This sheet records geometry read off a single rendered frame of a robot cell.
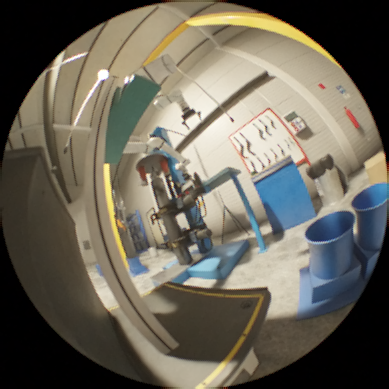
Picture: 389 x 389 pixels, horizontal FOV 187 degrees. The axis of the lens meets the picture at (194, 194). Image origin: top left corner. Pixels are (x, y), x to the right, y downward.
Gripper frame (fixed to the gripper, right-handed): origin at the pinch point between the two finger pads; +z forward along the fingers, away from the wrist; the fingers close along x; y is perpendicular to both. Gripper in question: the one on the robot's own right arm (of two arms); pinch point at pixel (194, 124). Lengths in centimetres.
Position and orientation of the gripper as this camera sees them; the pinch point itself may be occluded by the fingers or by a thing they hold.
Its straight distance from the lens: 106.8
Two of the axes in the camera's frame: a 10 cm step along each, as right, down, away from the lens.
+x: 8.1, -3.2, -4.8
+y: -3.6, 3.8, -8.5
